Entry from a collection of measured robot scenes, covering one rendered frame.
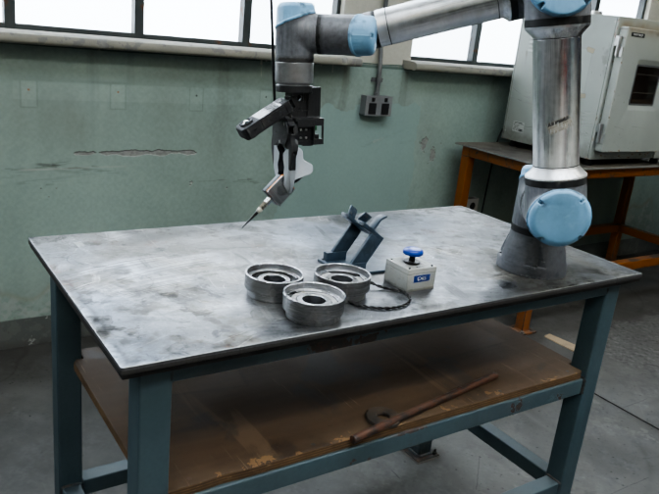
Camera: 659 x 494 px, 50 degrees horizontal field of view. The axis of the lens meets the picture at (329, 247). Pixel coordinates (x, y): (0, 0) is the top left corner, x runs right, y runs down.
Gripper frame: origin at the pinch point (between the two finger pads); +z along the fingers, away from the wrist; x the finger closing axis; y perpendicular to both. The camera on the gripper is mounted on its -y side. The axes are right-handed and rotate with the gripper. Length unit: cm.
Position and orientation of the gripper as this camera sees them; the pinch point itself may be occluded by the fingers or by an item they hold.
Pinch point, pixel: (282, 185)
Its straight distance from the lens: 143.0
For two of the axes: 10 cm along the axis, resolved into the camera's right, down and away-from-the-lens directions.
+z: -0.3, 9.6, 2.8
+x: -4.7, -2.6, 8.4
